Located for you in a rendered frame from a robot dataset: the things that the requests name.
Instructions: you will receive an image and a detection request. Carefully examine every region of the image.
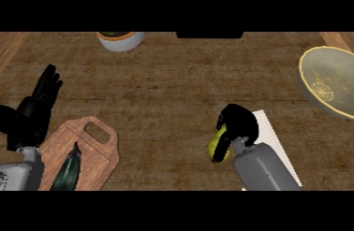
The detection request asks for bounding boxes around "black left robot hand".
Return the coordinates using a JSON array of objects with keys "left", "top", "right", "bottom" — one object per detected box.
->
[{"left": 0, "top": 64, "right": 65, "bottom": 152}]

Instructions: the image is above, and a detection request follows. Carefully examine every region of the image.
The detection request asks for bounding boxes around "wooden cutting board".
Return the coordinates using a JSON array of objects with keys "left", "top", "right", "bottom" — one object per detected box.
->
[{"left": 37, "top": 116, "right": 121, "bottom": 192}]

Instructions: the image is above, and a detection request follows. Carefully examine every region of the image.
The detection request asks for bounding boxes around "white placemat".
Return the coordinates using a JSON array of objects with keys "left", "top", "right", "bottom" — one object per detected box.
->
[{"left": 240, "top": 108, "right": 304, "bottom": 192}]

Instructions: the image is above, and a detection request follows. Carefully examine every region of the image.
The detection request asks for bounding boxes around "grey bowl with yellow rim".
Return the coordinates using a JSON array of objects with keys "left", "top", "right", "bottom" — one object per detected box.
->
[{"left": 298, "top": 46, "right": 354, "bottom": 120}]

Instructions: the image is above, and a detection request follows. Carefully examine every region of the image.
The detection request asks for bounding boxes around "dark green zucchini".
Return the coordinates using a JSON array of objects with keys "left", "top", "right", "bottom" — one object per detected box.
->
[{"left": 49, "top": 141, "right": 83, "bottom": 192}]

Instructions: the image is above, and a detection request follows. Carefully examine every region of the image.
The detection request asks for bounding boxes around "white plant pot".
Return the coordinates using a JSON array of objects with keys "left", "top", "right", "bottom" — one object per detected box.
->
[{"left": 95, "top": 31, "right": 147, "bottom": 52}]

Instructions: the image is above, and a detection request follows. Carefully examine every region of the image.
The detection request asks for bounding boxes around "yellow-green pear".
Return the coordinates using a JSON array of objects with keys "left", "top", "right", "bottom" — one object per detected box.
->
[{"left": 206, "top": 123, "right": 233, "bottom": 163}]

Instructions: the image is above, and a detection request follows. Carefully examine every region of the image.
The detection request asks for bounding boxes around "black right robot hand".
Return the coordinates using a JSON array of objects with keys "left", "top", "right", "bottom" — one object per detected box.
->
[{"left": 210, "top": 103, "right": 261, "bottom": 164}]

